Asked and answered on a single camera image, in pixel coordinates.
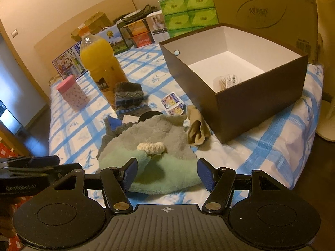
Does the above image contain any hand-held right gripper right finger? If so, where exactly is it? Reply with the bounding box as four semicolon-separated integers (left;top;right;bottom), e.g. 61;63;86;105
197;158;282;215

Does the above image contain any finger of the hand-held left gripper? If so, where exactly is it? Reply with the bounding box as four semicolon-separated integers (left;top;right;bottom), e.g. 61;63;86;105
0;155;60;168
0;163;83;180

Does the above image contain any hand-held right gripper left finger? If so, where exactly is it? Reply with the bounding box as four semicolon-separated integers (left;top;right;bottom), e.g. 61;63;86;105
54;158;138;213

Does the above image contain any cream fluffy scrunchie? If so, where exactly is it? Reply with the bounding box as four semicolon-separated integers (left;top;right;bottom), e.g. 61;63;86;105
137;142;168;157

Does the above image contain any grey fluffy cloth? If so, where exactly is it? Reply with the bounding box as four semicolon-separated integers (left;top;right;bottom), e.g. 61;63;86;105
97;114;198;163

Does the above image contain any beige stocking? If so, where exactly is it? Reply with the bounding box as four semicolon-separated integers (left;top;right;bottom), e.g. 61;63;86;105
186;105;211;145

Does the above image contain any black fuzzy sock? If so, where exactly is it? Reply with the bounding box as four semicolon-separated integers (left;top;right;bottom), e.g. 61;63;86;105
138;111;164;123

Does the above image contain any person's left hand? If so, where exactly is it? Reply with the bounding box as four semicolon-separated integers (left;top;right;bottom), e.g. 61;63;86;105
0;197;20;232

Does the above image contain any red checked cloth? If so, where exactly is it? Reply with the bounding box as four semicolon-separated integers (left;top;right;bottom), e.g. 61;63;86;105
0;141;23;251

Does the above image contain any small printed tissue packet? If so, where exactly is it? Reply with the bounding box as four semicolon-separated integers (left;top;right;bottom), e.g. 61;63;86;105
160;94;181;109
167;103;187;116

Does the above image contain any pink patterned cup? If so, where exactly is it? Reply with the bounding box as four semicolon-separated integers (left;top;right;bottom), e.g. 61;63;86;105
57;74;89;112

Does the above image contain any grey patterned knit sock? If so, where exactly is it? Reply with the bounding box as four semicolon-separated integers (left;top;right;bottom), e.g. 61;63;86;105
113;82;152;118

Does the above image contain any cotton swab pack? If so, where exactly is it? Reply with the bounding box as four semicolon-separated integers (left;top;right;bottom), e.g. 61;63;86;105
213;74;242;92

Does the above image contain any colourful printed box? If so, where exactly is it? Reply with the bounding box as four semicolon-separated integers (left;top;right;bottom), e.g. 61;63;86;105
52;40;87;80

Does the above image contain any blue plaid bedsheet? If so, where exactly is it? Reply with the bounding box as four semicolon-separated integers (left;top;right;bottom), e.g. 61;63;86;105
48;42;325;207

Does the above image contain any orange juice bottle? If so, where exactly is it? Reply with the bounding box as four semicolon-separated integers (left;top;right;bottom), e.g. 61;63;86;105
79;27;129;110

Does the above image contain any cow print milk carton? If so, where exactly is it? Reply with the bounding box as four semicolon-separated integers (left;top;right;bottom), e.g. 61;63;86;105
98;26;133;55

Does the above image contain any red carton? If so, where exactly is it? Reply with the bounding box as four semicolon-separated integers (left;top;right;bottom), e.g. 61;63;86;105
129;31;155;48

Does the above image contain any dark green carton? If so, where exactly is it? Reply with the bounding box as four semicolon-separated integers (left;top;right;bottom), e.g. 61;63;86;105
116;21;134;47

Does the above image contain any white photo box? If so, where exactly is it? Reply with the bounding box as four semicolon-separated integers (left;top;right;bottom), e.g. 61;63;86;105
145;13;169;44

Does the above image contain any small brown cardboard box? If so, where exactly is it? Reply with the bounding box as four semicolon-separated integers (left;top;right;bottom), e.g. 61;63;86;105
71;12;113;42

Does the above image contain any wooden headboard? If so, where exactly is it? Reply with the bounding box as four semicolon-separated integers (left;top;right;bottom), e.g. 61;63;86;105
34;0;137;58

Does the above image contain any black bag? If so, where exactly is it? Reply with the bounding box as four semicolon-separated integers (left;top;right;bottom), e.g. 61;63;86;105
113;4;161;24

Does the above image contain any large cardboard box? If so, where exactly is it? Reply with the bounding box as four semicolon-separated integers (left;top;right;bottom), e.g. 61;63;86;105
205;0;318;64

